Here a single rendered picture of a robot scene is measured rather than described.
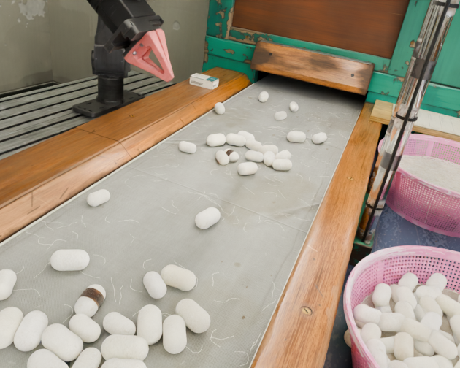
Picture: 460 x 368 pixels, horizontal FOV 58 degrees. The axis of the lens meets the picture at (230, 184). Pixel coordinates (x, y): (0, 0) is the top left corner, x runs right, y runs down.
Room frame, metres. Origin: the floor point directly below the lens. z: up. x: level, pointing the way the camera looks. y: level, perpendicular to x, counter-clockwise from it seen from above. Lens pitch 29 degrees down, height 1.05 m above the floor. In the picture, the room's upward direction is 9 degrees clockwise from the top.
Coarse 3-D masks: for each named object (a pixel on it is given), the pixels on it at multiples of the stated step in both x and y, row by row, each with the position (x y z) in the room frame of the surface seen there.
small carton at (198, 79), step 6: (192, 78) 0.97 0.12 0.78; (198, 78) 0.96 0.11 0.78; (204, 78) 0.96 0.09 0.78; (210, 78) 0.97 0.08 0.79; (216, 78) 0.98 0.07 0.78; (192, 84) 0.97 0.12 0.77; (198, 84) 0.96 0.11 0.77; (204, 84) 0.96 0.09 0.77; (210, 84) 0.95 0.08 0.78; (216, 84) 0.97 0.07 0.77
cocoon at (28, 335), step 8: (32, 312) 0.25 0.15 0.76; (40, 312) 0.25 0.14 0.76; (24, 320) 0.24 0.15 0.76; (32, 320) 0.24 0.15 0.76; (40, 320) 0.24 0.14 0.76; (24, 328) 0.23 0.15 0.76; (32, 328) 0.23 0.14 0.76; (40, 328) 0.24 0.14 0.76; (16, 336) 0.22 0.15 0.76; (24, 336) 0.22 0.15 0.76; (32, 336) 0.23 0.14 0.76; (40, 336) 0.23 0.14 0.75; (16, 344) 0.22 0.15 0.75; (24, 344) 0.22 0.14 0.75; (32, 344) 0.22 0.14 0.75
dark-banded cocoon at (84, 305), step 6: (96, 288) 0.29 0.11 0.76; (102, 288) 0.29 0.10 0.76; (78, 300) 0.27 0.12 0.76; (84, 300) 0.27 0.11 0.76; (90, 300) 0.27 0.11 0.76; (78, 306) 0.26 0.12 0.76; (84, 306) 0.26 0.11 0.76; (90, 306) 0.27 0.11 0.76; (96, 306) 0.27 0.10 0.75; (78, 312) 0.26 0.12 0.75; (84, 312) 0.26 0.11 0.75; (90, 312) 0.26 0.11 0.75
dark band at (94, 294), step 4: (88, 288) 0.28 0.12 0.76; (92, 288) 0.28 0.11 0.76; (84, 292) 0.28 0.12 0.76; (88, 292) 0.28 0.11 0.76; (92, 292) 0.28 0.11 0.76; (96, 292) 0.28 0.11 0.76; (100, 292) 0.28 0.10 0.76; (80, 296) 0.27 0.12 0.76; (88, 296) 0.27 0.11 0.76; (92, 296) 0.28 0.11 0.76; (96, 296) 0.28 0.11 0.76; (100, 296) 0.28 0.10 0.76; (96, 300) 0.27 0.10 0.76; (100, 300) 0.28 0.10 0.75; (100, 304) 0.28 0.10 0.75
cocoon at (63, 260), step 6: (60, 252) 0.33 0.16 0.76; (66, 252) 0.33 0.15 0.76; (72, 252) 0.33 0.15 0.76; (78, 252) 0.33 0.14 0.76; (84, 252) 0.33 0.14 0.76; (54, 258) 0.32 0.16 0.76; (60, 258) 0.32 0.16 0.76; (66, 258) 0.32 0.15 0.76; (72, 258) 0.32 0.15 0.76; (78, 258) 0.32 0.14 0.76; (84, 258) 0.33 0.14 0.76; (54, 264) 0.32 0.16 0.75; (60, 264) 0.32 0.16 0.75; (66, 264) 0.32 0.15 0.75; (72, 264) 0.32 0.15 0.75; (78, 264) 0.32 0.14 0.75; (84, 264) 0.32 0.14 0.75; (60, 270) 0.32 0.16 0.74; (66, 270) 0.32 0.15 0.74
